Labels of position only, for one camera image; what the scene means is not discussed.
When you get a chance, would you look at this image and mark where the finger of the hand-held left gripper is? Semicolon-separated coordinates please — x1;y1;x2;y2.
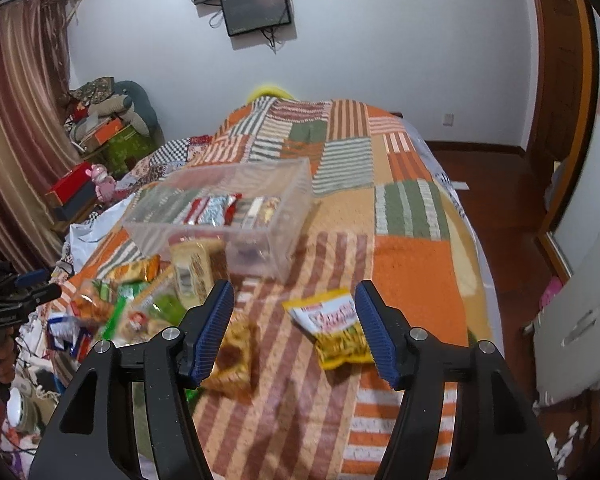
12;269;51;289
10;283;63;307

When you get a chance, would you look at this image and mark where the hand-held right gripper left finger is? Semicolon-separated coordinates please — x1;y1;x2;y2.
27;279;236;480

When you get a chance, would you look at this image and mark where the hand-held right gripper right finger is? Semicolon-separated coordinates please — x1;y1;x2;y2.
355;280;561;480

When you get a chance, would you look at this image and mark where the brown cake packet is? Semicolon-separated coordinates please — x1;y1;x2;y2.
200;310;261;396

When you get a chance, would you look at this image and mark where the blue and red snack packet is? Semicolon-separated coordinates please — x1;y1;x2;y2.
46;312;95;352

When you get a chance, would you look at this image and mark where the orange fried snack packet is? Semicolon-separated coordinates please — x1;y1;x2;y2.
71;280;116;322

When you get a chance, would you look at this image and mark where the green jelly cup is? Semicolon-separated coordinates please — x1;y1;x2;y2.
147;292;186;326

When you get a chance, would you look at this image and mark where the clear packet of gold sweets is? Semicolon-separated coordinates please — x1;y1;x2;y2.
169;239;227;311

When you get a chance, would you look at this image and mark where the green snack packet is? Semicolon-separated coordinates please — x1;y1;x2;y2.
97;282;148;343

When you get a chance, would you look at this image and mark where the clear plastic storage box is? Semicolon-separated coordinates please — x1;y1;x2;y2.
122;157;313;281

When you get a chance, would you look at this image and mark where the person's left hand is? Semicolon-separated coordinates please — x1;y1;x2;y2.
0;327;18;391

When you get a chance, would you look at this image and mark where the orange striped patchwork blanket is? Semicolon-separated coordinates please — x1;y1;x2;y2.
22;97;496;480

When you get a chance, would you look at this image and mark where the white plastic bag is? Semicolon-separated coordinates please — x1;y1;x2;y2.
69;195;136;248

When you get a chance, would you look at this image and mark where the dark flat box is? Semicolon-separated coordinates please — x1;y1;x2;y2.
54;180;100;222

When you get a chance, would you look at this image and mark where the yellow orange snack packet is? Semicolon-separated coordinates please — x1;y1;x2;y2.
105;255;162;283

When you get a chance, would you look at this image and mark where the red box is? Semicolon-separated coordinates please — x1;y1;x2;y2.
45;162;95;207

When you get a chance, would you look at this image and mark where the white round object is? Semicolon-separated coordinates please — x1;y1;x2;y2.
6;386;33;435

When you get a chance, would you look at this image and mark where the pink toy figure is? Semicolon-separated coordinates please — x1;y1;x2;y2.
91;164;117;202

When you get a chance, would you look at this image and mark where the row of small wrapped bars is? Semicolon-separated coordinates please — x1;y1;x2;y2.
180;194;281;231

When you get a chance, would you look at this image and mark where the striped brown curtain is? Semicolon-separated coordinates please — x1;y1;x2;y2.
0;0;88;273

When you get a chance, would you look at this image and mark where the green patterned box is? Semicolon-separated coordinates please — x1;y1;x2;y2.
104;127;153;173

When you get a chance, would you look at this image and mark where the orange shoe box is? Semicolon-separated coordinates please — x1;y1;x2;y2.
79;119;126;150

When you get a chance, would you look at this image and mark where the pink plastic item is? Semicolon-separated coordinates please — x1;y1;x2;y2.
540;279;564;312

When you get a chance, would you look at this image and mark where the checked patchwork quilt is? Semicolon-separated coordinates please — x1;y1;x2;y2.
112;135;216;196

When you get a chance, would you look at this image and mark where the grey plush toy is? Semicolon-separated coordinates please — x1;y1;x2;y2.
87;92;151;136

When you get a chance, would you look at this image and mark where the patterned cloth pile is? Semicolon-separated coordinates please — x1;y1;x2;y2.
70;77;116;111

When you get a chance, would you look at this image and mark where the yellow round object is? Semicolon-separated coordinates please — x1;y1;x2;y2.
246;85;295;103

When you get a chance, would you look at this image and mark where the wooden door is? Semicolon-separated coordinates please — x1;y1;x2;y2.
524;0;599;162

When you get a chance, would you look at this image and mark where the black monitor cable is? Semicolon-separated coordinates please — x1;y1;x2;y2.
261;27;287;54

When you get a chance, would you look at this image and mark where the small black wall monitor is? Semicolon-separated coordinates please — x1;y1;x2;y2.
221;0;294;37

